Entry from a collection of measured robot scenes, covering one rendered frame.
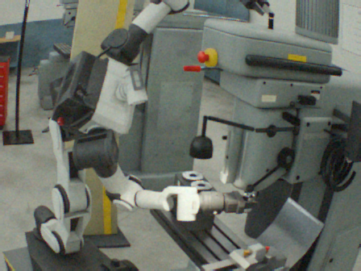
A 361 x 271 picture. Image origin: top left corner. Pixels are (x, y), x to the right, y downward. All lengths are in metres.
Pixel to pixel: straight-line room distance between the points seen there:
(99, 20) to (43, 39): 7.35
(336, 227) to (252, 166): 0.61
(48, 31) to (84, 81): 8.82
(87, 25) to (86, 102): 1.55
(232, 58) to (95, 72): 0.50
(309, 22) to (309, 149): 0.48
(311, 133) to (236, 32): 0.49
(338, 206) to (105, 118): 1.01
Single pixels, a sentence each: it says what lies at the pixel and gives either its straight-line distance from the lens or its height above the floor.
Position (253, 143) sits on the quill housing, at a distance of 1.52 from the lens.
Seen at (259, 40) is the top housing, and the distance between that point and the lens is 1.37.
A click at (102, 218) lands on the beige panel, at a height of 0.20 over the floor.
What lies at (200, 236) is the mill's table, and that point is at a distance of 1.99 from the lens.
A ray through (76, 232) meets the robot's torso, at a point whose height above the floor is 0.77.
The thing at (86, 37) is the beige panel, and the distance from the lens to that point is 3.07.
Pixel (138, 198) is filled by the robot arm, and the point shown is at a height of 1.20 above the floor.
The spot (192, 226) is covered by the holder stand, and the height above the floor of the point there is 0.99.
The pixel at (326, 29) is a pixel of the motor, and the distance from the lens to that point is 1.62.
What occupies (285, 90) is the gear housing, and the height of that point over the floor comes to 1.69.
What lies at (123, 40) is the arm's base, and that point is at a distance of 1.68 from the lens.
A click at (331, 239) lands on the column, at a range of 1.96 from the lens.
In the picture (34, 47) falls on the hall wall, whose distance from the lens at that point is 10.38.
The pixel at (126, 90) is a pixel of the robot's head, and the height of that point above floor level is 1.60.
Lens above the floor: 1.99
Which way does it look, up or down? 19 degrees down
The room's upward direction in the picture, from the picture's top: 6 degrees clockwise
